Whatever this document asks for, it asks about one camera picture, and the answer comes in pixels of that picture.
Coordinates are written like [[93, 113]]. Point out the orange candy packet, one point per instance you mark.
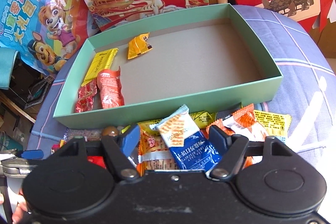
[[138, 46]]

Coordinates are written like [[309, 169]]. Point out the yellow wafer packet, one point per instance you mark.
[[102, 60]]

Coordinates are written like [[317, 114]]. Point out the orange snack packet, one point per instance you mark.
[[242, 122]]

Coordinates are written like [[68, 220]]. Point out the blue cartoon dog snack bag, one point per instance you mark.
[[46, 33]]

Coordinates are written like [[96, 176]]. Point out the yellow text snack packet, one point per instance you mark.
[[275, 124]]

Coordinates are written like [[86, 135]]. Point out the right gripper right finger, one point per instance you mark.
[[234, 149]]

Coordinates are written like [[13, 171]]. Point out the blue white cracker packet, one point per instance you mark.
[[190, 149]]

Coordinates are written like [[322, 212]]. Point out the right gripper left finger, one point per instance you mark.
[[115, 151]]

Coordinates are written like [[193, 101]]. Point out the chocolate ball lollipop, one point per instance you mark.
[[110, 131]]

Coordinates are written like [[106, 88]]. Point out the green cardboard box tray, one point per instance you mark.
[[207, 58]]

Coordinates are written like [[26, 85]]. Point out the purple snack bar wrapper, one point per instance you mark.
[[88, 135]]

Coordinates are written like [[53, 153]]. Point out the red spicy strip packet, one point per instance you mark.
[[109, 84]]

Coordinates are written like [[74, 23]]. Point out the dark red patterned snack packet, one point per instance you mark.
[[86, 95]]

